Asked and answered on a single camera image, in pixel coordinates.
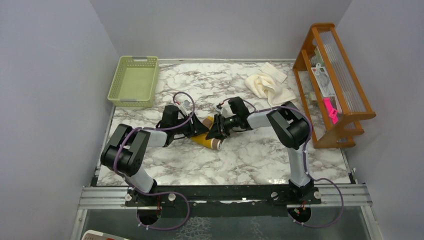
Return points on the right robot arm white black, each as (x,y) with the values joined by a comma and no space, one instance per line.
(291,126)

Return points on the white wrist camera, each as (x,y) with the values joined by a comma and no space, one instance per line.
(185,108)
(224,109)

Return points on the cream white towel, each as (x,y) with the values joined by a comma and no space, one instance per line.
(267,83)

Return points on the orange wooden rack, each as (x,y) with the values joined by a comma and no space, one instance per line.
(322,45)

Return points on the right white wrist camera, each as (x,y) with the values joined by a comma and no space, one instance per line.
(224,109)

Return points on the green plastic basket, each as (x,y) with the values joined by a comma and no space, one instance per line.
(134,82)

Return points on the white packaged item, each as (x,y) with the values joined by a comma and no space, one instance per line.
(323,80)

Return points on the red white box corner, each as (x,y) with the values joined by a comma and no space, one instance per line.
(97,235)

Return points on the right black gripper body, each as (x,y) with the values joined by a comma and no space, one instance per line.
(230,122)

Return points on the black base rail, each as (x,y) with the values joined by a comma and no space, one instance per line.
(216,201)

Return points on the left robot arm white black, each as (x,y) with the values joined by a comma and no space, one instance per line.
(126,148)

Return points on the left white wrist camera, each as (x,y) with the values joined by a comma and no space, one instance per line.
(185,108)

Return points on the pink plastic item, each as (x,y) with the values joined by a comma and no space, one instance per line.
(331,111)

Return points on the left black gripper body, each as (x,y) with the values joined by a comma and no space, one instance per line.
(184,129)

